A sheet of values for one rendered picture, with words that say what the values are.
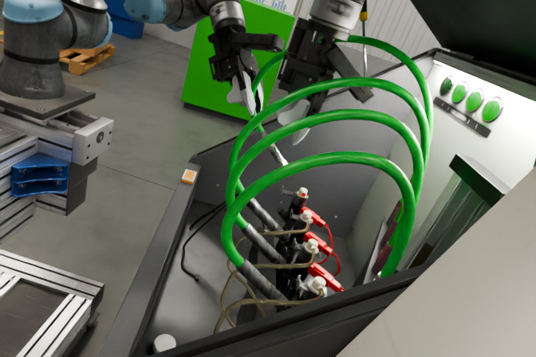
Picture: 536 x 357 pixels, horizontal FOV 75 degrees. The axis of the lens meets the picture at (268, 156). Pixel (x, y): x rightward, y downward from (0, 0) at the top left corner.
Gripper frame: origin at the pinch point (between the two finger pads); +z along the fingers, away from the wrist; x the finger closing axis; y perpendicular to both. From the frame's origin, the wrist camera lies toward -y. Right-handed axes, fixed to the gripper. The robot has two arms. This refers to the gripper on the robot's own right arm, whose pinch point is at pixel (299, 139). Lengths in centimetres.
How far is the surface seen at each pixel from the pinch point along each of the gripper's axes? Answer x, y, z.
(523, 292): 42.4, -8.8, -9.5
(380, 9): -624, -191, -56
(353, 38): -7.5, -4.3, -19.1
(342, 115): 16.7, -0.5, -10.8
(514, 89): 3.7, -29.4, -20.2
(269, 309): 17.3, -2.0, 24.6
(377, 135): -31.0, -27.2, 3.6
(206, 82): -324, 49, 85
